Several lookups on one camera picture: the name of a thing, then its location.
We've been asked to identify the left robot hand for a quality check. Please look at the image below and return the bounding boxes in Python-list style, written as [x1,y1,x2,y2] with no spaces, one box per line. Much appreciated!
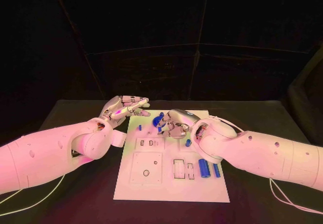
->
[98,95,151,129]

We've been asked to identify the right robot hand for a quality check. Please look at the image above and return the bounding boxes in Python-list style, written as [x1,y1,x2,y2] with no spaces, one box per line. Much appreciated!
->
[157,108,201,140]

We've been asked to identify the blue gear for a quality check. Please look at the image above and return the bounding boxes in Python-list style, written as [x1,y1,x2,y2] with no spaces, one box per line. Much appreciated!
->
[151,112,165,127]

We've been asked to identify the white task board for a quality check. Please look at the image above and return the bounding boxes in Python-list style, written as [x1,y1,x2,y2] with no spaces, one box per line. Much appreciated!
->
[112,109,230,203]

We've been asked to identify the thin long blue cylinder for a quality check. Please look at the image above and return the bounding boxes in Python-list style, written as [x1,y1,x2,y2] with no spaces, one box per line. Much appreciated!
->
[212,163,222,178]

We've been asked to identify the white cable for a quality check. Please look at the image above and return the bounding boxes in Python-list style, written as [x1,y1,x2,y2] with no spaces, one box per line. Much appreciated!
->
[272,180,323,211]
[0,188,24,204]
[209,115,245,134]
[269,178,323,214]
[0,174,66,217]

